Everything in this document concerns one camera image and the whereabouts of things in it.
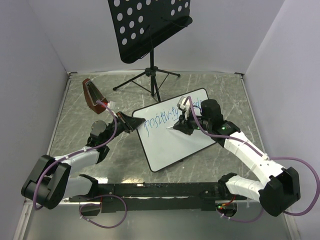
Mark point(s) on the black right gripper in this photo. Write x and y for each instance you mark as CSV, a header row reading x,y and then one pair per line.
x,y
183,125

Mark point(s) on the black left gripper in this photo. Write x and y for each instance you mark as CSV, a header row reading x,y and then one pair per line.
x,y
129,123

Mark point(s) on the white rectangular whiteboard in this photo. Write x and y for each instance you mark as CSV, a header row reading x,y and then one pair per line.
x,y
163,147

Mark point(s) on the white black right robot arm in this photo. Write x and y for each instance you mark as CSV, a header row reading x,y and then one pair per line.
x,y
277,187

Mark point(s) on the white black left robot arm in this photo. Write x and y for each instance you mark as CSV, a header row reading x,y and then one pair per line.
x,y
50,180

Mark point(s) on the black whiteboard easel stand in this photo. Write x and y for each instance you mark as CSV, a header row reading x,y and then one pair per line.
x,y
182,160

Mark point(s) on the brown wooden metronome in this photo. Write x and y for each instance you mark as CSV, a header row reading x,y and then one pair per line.
x,y
92,95

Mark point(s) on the black perforated music stand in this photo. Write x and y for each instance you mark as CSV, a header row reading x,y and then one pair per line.
x,y
142,25

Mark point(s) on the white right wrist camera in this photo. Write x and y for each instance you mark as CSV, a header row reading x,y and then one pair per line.
x,y
185,106

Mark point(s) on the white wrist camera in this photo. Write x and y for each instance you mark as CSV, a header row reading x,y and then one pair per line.
x,y
111,105
185,106

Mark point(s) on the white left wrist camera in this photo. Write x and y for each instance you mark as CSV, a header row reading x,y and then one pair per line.
x,y
111,105

